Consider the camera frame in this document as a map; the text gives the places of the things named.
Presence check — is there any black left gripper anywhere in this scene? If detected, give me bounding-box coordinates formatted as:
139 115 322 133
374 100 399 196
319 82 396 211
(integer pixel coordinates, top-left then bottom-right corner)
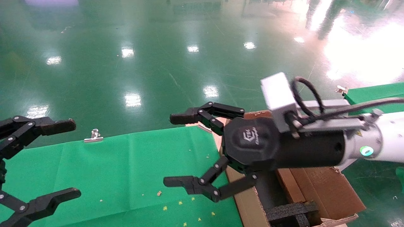
0 116 82 227

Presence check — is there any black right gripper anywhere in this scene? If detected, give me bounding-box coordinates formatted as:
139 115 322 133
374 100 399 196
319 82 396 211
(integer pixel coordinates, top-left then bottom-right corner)
163 102 347 203

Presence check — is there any large open cardboard carton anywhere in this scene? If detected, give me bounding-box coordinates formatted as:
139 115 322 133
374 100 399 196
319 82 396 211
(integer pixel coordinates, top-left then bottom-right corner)
212 109 366 227

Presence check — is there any large green table cloth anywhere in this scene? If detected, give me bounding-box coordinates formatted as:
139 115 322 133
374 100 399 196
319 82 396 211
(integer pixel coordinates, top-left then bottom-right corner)
0 126 243 227

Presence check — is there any black foam insert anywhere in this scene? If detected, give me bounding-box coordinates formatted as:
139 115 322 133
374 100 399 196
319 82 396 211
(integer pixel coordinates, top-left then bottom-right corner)
265 202 319 227

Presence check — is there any green fabric piece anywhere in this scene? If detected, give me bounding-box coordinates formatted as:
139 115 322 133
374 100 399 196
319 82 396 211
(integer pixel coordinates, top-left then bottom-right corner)
396 167 404 193

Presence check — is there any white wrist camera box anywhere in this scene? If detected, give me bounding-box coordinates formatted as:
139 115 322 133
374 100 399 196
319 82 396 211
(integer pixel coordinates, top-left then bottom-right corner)
260 72 299 133

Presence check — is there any black camera cable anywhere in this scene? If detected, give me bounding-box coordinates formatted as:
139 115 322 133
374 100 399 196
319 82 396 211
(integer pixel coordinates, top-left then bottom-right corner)
284 77 404 139

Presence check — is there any silver camera mount bracket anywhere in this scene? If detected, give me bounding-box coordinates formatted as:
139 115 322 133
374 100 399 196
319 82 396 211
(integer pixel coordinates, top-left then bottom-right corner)
295 99 373 133

